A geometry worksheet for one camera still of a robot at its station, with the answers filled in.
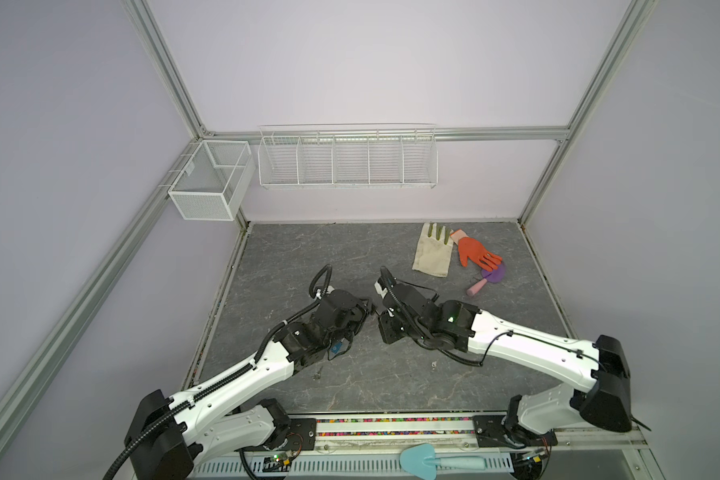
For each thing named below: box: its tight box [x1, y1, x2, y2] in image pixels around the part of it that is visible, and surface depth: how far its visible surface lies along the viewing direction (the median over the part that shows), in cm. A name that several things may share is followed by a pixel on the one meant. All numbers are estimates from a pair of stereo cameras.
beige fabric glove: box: [412, 223, 454, 278], surface depth 114 cm
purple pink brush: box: [466, 261, 507, 296], surface depth 107 cm
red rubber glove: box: [450, 229, 503, 272], surface depth 114 cm
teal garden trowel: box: [400, 443, 487, 480], surface depth 71 cm
